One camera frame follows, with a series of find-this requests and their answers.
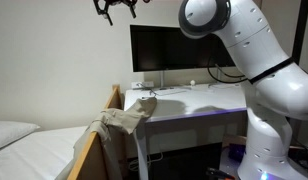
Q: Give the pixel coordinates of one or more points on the black vertical pole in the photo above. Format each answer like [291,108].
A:
[300,30]

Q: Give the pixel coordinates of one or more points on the brown cardboard box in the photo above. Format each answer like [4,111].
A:
[232,139]

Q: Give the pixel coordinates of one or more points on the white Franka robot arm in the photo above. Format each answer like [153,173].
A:
[267,83]

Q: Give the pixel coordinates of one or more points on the beige trousers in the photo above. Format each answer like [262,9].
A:
[127,116]

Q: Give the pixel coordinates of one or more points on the white keyboard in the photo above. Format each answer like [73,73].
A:
[170,91]

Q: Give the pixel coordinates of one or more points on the small white ball figure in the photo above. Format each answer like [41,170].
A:
[192,82]

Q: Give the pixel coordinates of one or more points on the grey monitor stand leg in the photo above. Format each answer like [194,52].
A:
[162,78]

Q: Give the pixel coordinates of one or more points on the red and black tool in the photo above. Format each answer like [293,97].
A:
[217,173]

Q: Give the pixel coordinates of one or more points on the white bed mattress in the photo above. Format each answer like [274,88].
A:
[37,156]

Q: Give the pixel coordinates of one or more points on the purple-lit electronics box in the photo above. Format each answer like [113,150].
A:
[236,154]

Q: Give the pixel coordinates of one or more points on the white desk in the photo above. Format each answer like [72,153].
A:
[194,100]

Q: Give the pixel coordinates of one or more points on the black computer monitor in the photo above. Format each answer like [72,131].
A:
[167,46]

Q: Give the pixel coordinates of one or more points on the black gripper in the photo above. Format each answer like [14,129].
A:
[120,1]

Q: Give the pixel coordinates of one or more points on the white power strip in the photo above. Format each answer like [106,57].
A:
[142,84]

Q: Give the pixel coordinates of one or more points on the white pillow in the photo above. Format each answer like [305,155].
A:
[10,133]

